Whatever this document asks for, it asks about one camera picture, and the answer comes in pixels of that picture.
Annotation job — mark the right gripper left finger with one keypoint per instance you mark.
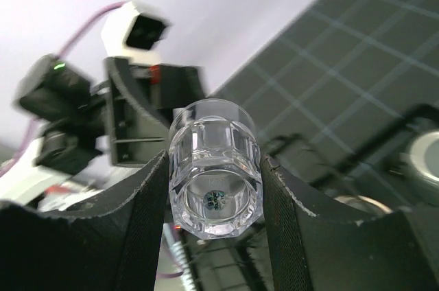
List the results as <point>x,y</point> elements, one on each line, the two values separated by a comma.
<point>109,242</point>

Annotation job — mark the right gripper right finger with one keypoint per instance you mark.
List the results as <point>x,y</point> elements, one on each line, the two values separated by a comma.
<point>318,243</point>

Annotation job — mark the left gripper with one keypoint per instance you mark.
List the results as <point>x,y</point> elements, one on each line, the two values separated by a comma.
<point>140,103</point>

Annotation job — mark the grey green mug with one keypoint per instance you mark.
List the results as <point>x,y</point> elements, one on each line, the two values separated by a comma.
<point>422,156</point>

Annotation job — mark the small clear plastic cup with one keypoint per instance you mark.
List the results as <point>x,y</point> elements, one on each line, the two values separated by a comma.
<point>215,185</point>

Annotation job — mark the black red skull mug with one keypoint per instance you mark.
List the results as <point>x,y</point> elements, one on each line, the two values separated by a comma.
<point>364,204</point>

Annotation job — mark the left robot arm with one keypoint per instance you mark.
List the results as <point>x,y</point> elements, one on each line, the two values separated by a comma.
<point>72,115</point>

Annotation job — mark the black grid mat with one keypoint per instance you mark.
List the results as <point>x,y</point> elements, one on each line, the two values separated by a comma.
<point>342,72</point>

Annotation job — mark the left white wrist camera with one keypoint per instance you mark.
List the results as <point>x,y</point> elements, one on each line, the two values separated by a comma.
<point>132,31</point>

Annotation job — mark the black wire dish rack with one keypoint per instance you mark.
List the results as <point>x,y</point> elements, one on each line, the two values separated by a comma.
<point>376,171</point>

